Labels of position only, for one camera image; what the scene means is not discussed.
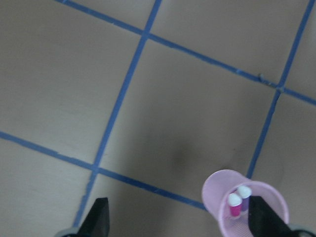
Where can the pink mesh cup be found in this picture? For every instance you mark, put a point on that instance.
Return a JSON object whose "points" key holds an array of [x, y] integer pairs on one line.
{"points": [[215, 193]]}

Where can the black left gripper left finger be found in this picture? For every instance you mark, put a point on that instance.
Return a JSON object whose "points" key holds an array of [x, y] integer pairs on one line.
{"points": [[96, 223]]}

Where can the pink marker pen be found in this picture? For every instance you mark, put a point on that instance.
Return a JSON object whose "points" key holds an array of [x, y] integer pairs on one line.
{"points": [[234, 203]]}

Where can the purple marker pen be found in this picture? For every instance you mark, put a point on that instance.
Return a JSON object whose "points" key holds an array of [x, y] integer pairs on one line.
{"points": [[244, 192]]}

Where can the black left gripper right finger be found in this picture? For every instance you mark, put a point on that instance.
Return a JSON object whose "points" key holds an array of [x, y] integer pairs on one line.
{"points": [[263, 221]]}

